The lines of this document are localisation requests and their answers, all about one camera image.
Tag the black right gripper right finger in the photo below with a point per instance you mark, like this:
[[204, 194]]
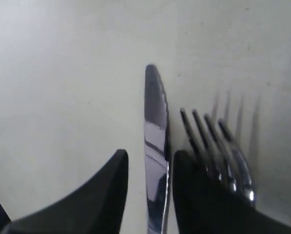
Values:
[[203, 206]]

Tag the silver metal table knife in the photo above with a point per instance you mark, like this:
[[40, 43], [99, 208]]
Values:
[[157, 151]]

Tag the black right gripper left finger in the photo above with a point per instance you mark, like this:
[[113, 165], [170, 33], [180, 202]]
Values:
[[97, 207]]

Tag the silver metal fork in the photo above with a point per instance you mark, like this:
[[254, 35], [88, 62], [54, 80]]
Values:
[[221, 156]]

